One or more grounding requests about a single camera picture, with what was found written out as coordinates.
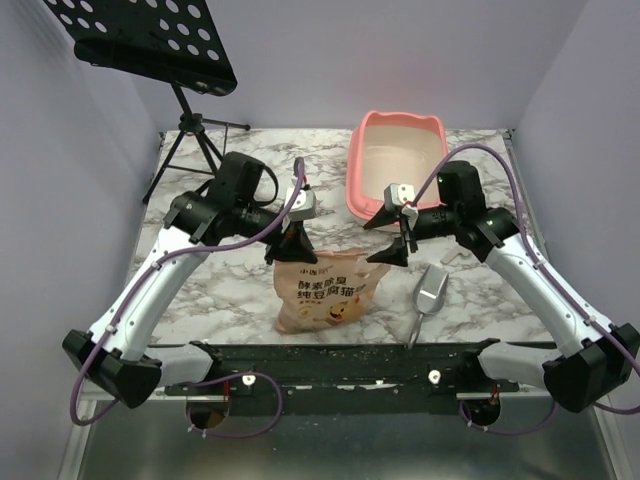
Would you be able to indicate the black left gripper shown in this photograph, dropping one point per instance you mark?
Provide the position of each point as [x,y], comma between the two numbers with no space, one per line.
[291,245]

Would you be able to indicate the silver metal scoop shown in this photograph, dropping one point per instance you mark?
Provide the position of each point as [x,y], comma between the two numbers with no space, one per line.
[428,298]

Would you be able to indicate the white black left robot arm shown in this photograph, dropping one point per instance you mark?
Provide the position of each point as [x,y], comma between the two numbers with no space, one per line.
[221,215]

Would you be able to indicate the pink plastic litter box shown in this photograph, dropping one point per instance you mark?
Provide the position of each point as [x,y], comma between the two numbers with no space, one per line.
[390,147]

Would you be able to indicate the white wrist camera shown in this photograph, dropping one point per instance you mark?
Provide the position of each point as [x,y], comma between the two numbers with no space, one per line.
[304,207]
[398,203]

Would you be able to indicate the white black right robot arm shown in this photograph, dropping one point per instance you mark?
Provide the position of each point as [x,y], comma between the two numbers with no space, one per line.
[591,356]

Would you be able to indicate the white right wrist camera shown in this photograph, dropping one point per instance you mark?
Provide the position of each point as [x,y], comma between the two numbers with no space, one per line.
[398,203]

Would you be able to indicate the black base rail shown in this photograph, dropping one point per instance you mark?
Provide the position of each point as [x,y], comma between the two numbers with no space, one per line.
[345,379]

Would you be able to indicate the beige cat litter bag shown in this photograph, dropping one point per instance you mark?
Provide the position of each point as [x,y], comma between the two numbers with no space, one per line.
[336,290]

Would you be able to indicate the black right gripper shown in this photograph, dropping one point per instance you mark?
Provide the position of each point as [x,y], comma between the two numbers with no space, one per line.
[408,233]

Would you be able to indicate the small white plastic bracket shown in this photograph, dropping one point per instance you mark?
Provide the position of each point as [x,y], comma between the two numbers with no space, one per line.
[453,254]

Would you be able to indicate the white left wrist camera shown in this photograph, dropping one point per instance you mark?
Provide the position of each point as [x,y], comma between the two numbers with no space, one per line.
[304,207]

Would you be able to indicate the black perforated music stand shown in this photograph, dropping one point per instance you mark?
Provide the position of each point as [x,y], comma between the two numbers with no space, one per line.
[174,42]

